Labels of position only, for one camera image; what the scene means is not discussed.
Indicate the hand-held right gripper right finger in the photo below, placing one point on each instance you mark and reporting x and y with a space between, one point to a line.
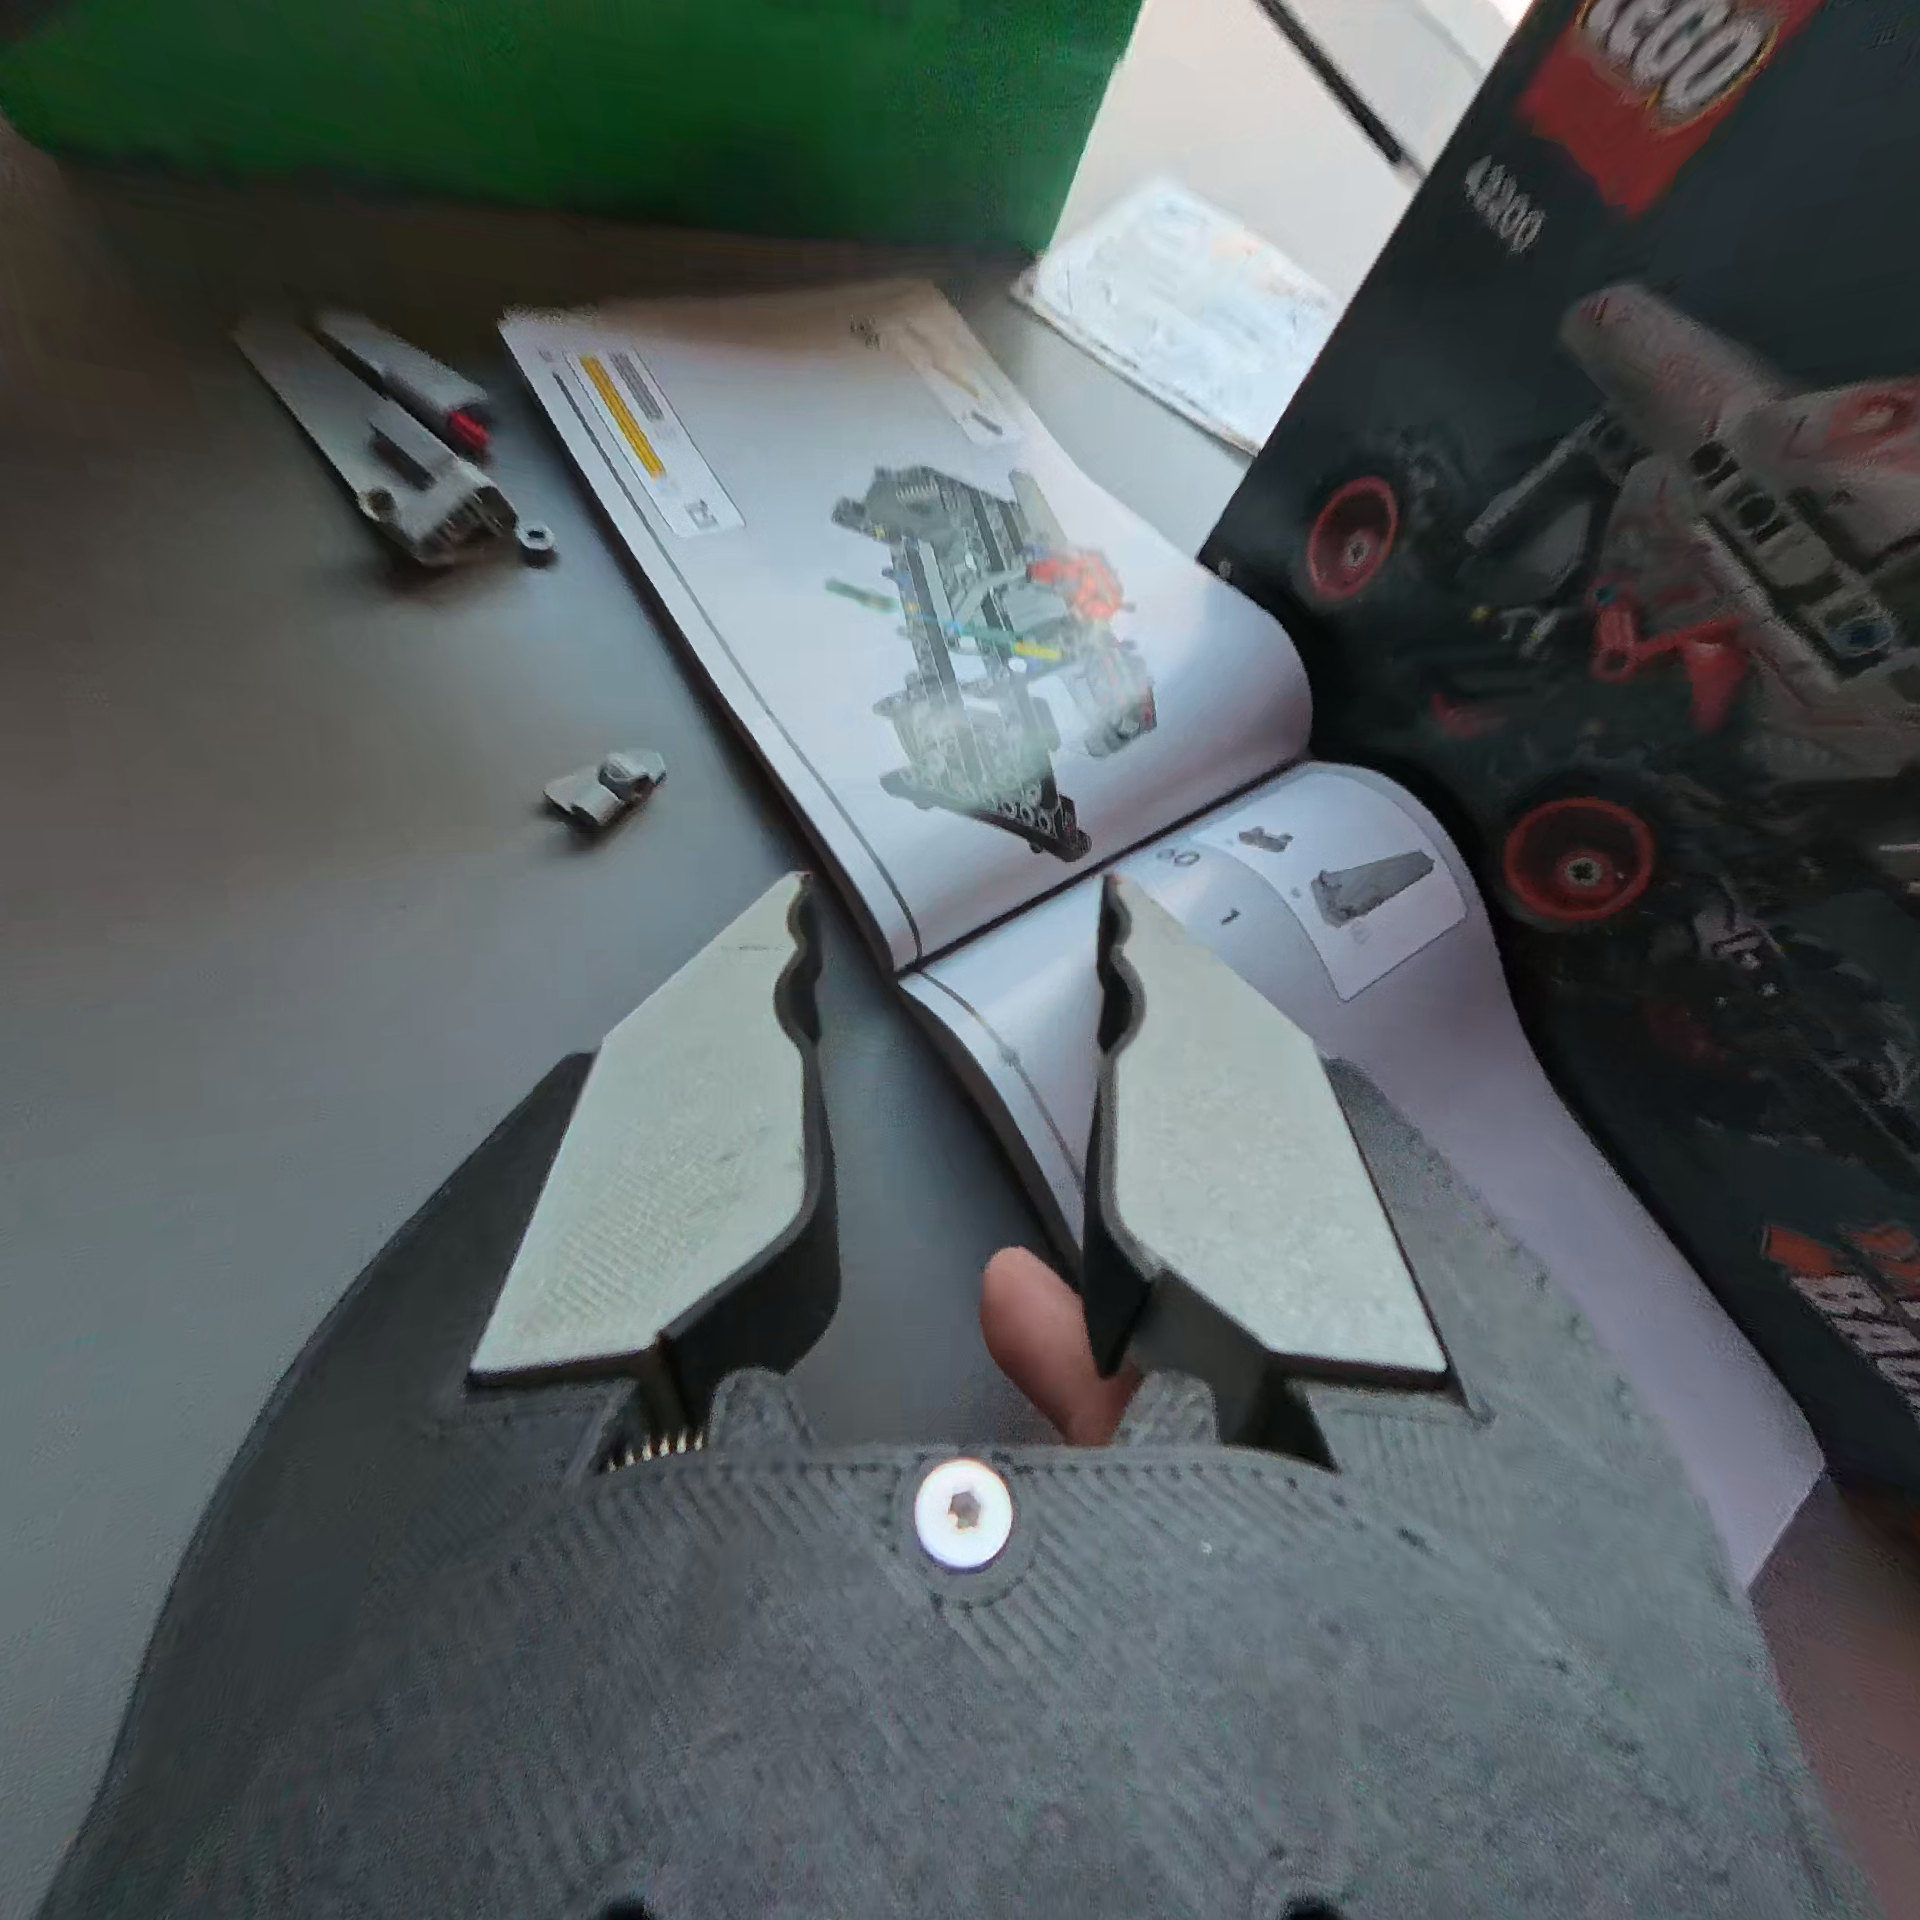
1260 1200

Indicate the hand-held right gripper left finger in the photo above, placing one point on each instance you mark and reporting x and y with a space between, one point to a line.
661 1171

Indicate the small grey lego piece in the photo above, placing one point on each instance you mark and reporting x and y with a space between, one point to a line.
601 791

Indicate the lego instruction booklet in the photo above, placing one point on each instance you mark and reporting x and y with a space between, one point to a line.
780 600

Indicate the long grey lego panel assembly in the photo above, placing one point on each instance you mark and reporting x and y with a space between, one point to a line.
404 450

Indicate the lego sticker sheet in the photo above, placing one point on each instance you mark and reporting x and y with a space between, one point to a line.
1185 300

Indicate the black lego set box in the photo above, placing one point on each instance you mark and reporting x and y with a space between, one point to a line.
1725 375

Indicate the person's right hand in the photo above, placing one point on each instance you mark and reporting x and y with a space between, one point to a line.
1050 1351

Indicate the green box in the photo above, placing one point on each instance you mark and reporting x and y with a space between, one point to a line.
525 105

